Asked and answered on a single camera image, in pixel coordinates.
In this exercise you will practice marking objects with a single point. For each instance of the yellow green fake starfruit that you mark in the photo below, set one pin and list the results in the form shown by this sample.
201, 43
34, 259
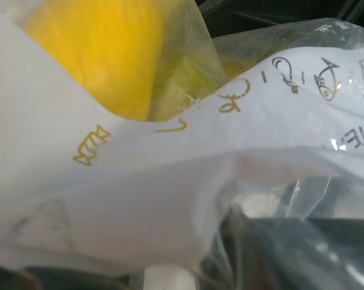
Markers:
181, 81

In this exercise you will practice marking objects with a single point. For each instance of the zip bag with yellow fruit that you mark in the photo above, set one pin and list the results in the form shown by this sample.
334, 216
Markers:
259, 185

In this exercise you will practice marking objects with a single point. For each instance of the yellow fake mango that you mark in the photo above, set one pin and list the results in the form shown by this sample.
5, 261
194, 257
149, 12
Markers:
111, 48

